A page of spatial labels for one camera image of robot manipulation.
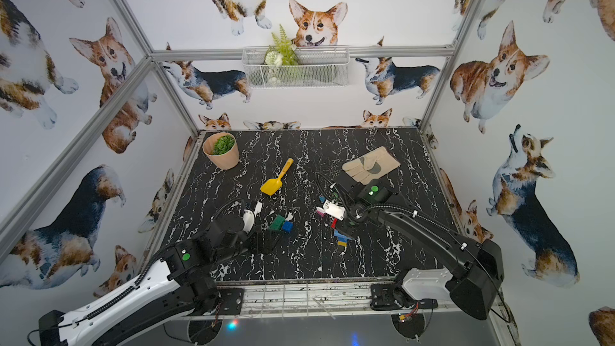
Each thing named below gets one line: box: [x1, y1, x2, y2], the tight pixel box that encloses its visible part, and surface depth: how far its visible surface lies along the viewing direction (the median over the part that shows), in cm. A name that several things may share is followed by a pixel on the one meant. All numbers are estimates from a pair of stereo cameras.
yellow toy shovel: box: [260, 157, 294, 197], surface depth 103 cm
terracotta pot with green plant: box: [202, 132, 240, 171], surface depth 103 cm
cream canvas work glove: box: [341, 146, 402, 185], surface depth 109 cm
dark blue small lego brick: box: [281, 220, 294, 234], surface depth 90 cm
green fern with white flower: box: [264, 24, 299, 69], surface depth 84 cm
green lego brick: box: [269, 214, 286, 231], surface depth 91 cm
